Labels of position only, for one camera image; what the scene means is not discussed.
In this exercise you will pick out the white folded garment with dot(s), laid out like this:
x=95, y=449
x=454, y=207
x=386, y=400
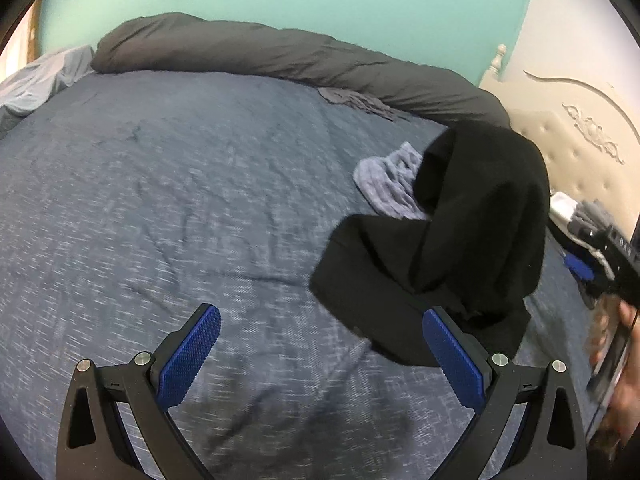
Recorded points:
x=562, y=206

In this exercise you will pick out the light grey sheet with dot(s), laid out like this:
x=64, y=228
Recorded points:
x=35, y=80

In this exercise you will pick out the black pants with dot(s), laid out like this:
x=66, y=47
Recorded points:
x=475, y=210

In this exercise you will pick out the person's right hand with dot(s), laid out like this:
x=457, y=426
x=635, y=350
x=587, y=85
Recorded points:
x=631, y=360

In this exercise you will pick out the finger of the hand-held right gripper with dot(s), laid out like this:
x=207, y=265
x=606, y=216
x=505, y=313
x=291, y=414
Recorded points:
x=587, y=234
x=580, y=267

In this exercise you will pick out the wooden window frame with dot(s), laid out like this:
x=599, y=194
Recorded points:
x=35, y=30

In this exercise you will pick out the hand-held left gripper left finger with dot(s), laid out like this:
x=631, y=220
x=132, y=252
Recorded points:
x=190, y=355

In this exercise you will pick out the bed with blue sheet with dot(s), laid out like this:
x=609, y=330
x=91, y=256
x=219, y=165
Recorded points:
x=150, y=210

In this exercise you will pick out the cream bed headboard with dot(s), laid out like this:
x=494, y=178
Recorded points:
x=575, y=160

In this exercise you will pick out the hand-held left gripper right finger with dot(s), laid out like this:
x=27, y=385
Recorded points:
x=452, y=360

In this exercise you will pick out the grey knit folded garment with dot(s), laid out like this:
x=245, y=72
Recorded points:
x=592, y=215

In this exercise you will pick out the blue checked cloth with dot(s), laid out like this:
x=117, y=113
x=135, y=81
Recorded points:
x=385, y=180

